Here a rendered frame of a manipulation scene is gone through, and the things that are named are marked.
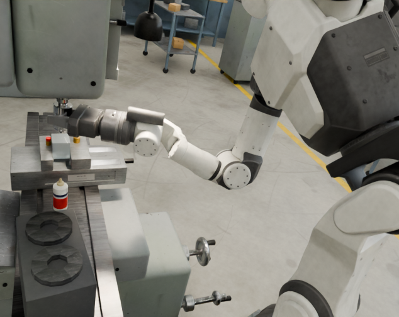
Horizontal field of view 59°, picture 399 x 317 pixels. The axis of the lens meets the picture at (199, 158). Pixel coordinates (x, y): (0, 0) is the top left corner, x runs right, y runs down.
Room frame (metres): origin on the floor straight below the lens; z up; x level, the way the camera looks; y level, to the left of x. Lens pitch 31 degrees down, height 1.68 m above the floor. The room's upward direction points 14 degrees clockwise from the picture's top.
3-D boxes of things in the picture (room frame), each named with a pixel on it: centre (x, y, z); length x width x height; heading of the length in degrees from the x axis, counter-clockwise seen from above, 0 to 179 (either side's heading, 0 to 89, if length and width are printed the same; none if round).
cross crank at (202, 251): (1.04, -0.07, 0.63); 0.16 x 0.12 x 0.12; 117
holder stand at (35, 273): (0.48, 0.24, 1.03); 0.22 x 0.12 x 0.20; 34
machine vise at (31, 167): (0.96, 0.42, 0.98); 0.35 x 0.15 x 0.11; 119
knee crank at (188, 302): (0.93, -0.16, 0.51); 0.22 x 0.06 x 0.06; 117
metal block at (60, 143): (0.95, 0.44, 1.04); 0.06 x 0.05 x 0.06; 29
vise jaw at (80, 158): (0.98, 0.39, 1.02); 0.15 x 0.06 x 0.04; 29
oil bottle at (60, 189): (0.79, 0.37, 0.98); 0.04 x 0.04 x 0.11
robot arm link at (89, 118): (0.82, 0.28, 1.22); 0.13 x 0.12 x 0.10; 6
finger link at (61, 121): (0.78, 0.37, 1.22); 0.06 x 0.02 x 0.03; 96
